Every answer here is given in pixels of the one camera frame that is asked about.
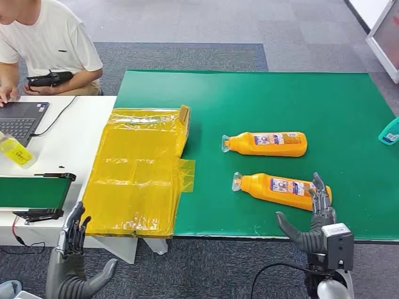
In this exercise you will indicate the dark grey laptop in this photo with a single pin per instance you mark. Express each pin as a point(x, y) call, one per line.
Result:
point(22, 119)

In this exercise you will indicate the green belt conveyor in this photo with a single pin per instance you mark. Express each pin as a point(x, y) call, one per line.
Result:
point(31, 192)

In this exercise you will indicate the black handheld controller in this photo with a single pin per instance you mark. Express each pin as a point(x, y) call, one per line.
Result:
point(50, 78)

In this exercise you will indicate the person's right hand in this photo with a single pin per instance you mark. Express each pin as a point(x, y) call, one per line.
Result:
point(9, 94)

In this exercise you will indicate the orange bottle with clear cap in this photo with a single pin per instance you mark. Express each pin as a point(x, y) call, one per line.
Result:
point(267, 187)
point(267, 144)

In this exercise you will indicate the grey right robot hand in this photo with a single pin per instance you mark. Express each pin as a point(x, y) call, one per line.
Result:
point(314, 239)

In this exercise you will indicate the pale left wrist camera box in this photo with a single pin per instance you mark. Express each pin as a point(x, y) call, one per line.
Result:
point(28, 295)

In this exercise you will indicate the person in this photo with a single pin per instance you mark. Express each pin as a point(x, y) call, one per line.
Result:
point(47, 37)

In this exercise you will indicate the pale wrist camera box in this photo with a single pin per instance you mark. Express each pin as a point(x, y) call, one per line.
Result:
point(28, 295)
point(338, 243)

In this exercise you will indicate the small yellow transparent bottle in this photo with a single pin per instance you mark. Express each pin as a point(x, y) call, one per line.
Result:
point(17, 152)

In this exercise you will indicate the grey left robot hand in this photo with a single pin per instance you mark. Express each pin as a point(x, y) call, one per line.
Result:
point(66, 272)

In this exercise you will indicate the light blue slipper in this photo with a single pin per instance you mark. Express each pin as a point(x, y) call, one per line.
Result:
point(9, 289)

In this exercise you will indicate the white table foot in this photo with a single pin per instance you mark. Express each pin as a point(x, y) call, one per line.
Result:
point(125, 249)
point(157, 245)

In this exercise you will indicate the white framed board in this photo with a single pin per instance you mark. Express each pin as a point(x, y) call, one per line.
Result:
point(385, 37)

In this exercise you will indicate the person's left hand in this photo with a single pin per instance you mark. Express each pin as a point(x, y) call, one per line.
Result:
point(32, 91)

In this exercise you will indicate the yellow film wrapped box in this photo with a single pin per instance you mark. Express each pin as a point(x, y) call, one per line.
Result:
point(134, 177)

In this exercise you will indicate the teal bottle with label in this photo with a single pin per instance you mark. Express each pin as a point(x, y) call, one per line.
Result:
point(389, 134)

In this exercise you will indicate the green table mat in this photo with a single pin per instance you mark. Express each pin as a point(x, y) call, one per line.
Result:
point(280, 103)

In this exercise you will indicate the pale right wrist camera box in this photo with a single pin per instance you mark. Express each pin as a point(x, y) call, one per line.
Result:
point(338, 243)

